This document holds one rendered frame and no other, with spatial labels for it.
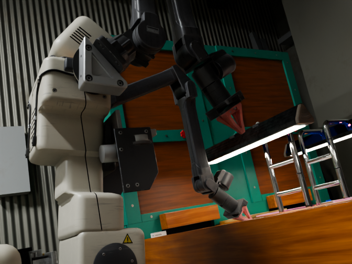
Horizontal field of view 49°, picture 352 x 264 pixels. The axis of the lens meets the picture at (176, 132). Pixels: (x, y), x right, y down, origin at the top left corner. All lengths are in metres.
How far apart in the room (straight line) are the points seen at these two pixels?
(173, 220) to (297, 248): 0.88
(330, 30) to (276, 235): 2.80
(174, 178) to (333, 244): 1.11
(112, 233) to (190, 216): 0.96
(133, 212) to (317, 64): 2.45
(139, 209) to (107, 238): 0.88
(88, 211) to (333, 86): 2.95
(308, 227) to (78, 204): 0.54
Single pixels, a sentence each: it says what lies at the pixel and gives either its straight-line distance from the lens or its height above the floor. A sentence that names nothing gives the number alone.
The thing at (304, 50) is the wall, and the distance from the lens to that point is 3.85.
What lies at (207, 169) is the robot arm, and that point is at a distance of 1.47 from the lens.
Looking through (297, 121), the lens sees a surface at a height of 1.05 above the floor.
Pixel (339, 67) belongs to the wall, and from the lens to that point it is 3.58.
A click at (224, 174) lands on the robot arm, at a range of 1.54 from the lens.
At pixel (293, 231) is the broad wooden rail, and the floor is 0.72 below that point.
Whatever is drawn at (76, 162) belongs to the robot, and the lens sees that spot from 0.98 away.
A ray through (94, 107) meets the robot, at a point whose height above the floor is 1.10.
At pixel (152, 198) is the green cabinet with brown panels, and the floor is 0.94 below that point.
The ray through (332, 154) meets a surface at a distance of 1.82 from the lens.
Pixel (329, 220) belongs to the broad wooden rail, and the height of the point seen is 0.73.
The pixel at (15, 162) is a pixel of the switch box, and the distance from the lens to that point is 2.99.
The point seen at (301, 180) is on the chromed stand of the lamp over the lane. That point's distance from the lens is 1.62.
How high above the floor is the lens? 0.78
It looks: 14 degrees up
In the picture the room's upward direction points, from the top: 11 degrees counter-clockwise
